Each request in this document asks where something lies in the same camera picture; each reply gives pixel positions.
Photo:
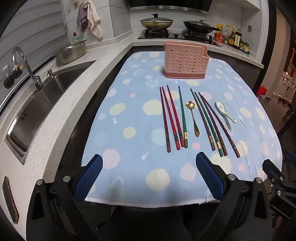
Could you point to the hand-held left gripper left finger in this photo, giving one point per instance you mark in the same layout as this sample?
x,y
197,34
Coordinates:
x,y
89,178

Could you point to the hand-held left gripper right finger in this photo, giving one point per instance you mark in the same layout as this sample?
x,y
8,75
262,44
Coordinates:
x,y
209,176

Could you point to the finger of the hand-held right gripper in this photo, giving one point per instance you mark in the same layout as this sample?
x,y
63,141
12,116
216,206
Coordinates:
x,y
271,168

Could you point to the dark purple chopstick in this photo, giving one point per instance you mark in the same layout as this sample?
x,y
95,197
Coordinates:
x,y
219,125
165,120

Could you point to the red chopstick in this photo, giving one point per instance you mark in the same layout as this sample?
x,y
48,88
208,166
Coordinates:
x,y
170,120
175,115

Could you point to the pink perforated utensil holder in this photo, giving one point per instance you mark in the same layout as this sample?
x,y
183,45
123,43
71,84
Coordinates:
x,y
185,62

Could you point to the green chopstick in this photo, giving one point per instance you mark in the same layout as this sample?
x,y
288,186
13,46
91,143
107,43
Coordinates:
x,y
182,115
209,125

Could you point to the white kitchen counter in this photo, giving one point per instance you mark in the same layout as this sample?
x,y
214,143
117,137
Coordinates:
x,y
69,129

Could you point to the white ceramic spoon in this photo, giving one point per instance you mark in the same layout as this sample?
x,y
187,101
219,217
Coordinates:
x,y
220,105

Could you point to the gold flower spoon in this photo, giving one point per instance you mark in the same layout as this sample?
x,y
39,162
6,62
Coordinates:
x,y
190,105

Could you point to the blue dotted tablecloth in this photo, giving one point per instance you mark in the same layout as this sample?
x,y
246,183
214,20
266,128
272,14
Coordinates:
x,y
129,111

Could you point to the red object on floor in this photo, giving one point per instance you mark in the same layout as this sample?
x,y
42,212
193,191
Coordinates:
x,y
263,90

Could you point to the dark brown flat case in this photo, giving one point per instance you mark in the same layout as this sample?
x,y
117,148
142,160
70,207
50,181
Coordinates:
x,y
10,199

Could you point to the white cabinet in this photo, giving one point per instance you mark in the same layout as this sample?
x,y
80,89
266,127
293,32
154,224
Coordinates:
x,y
242,4
286,85

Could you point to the stainless steel sink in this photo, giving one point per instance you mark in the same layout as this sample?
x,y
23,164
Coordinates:
x,y
53,92

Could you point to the sink soap dispenser pump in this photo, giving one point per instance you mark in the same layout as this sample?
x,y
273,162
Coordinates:
x,y
50,73

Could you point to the chrome faucet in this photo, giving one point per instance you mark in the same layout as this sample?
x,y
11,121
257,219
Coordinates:
x,y
32,76

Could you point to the small seasoning jar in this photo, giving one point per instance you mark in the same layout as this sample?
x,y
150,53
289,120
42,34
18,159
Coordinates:
x,y
244,47

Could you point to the stainless steel bowl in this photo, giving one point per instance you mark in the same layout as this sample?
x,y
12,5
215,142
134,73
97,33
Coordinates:
x,y
71,53

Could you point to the dark soy sauce bottle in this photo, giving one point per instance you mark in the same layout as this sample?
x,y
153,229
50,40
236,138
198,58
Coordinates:
x,y
238,40

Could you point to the red seasoning package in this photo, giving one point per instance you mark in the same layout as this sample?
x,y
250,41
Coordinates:
x,y
220,38

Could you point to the green dish soap bottle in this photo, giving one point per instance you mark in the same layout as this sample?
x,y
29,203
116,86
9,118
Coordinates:
x,y
75,38

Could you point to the black gas stove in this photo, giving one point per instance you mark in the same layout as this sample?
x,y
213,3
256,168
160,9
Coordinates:
x,y
175,36

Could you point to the clear plastic bottle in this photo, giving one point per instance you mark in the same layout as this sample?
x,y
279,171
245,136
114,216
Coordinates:
x,y
227,31

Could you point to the striped window blind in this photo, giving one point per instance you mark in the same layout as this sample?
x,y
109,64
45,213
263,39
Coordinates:
x,y
34,41

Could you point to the yellow seasoning package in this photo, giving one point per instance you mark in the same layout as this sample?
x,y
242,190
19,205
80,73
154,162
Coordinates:
x,y
219,27

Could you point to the black pan with lid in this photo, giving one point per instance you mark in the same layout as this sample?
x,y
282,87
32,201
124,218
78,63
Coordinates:
x,y
198,26

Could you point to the cream hanging towel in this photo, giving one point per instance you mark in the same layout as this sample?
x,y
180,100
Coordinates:
x,y
94,20

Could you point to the purple hanging cloth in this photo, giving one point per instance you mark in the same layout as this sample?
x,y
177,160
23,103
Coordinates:
x,y
82,18

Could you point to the wok with glass lid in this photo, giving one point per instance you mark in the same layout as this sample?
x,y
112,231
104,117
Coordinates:
x,y
156,23

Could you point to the white upper cabinet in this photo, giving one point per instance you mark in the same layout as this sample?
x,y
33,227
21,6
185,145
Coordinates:
x,y
242,4

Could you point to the black range hood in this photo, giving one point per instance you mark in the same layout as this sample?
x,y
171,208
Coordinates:
x,y
171,4

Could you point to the grey wall outlet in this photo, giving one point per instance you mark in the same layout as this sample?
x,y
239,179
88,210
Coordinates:
x,y
249,28

